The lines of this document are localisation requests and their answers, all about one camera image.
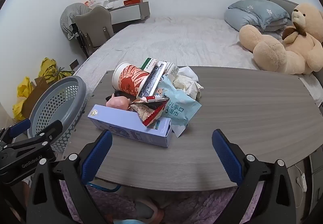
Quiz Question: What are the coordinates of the red snack wrapper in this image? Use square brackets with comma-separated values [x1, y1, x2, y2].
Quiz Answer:
[130, 96, 169, 127]

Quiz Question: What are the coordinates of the grey perforated plastic basket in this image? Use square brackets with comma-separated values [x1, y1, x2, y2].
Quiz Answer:
[28, 75, 87, 153]

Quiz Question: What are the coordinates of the white printed packet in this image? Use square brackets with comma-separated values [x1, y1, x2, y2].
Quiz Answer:
[161, 60, 180, 80]

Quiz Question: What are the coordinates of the white charger with cable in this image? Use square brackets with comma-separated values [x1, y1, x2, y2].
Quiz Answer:
[288, 163, 307, 193]

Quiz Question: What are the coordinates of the grey upholstered chair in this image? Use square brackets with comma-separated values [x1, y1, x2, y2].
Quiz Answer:
[74, 6, 114, 59]

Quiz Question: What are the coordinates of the white tissue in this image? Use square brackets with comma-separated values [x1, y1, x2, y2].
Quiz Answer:
[173, 66, 204, 100]

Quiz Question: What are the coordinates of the bed with white checked sheet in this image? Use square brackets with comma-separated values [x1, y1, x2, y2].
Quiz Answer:
[73, 15, 323, 108]

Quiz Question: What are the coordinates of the light purple carton box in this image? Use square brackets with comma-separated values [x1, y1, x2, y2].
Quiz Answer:
[87, 104, 173, 148]

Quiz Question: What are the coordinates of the grey checked cloth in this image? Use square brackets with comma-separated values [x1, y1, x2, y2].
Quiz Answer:
[60, 3, 91, 40]

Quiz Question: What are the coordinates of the light blue wet wipes packet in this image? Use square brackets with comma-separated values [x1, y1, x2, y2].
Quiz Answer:
[155, 75, 202, 138]

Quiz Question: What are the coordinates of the crumpled yellow sack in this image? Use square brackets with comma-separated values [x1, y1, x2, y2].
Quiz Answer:
[38, 57, 58, 83]

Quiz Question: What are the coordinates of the yellow plastic bag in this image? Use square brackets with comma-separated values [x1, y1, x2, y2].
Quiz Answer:
[13, 77, 34, 121]

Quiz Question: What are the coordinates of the pink toy pig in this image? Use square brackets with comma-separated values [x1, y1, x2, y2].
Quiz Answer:
[105, 95, 132, 109]

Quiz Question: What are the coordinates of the beige teddy bear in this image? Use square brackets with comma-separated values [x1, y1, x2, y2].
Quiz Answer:
[239, 3, 323, 74]

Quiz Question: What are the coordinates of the blue patterned box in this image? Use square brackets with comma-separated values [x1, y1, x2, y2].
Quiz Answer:
[136, 60, 168, 100]

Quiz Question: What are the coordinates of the red white paper cup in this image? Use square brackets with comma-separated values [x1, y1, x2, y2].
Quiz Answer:
[112, 62, 152, 97]

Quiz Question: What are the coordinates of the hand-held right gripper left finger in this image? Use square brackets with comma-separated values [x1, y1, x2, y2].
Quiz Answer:
[26, 129, 113, 224]

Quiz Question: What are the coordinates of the grey pink slipper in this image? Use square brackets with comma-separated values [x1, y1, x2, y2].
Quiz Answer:
[135, 199, 164, 224]

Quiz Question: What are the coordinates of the blue floral pillow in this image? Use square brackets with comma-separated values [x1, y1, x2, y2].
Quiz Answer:
[228, 0, 290, 30]

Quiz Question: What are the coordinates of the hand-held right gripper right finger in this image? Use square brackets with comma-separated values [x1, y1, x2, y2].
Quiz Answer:
[211, 129, 296, 224]

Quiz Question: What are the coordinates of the brown cardboard box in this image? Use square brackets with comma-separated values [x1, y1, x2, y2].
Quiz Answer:
[21, 77, 55, 119]

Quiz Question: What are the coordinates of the grey bed headboard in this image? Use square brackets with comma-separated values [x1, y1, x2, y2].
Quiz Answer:
[267, 0, 299, 15]

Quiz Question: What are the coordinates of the tied yellow sack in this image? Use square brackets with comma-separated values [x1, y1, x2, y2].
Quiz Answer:
[50, 66, 75, 83]

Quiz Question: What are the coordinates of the blue metal tube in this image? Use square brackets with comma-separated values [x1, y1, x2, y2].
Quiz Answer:
[87, 181, 121, 192]

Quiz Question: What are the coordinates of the white grey desk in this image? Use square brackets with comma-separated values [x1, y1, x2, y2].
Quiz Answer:
[96, 1, 150, 32]

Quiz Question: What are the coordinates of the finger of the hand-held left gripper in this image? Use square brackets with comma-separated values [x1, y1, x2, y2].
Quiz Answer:
[0, 118, 31, 149]
[0, 120, 63, 158]

